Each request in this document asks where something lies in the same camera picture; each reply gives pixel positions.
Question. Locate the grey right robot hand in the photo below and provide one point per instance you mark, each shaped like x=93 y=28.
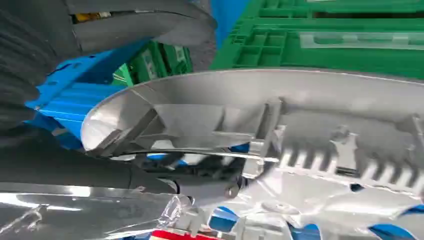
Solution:
x=139 y=23

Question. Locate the green plastic crate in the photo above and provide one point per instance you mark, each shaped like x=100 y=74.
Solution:
x=331 y=56
x=155 y=63

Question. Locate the blue plastic tray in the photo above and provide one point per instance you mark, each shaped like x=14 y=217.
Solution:
x=73 y=102

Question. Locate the glossy grey plastic part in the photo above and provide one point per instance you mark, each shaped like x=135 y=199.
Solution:
x=79 y=215

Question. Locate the red flat object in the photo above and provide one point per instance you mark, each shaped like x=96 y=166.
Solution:
x=179 y=236

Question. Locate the pale grey plastic part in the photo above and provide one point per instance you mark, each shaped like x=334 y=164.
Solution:
x=318 y=205

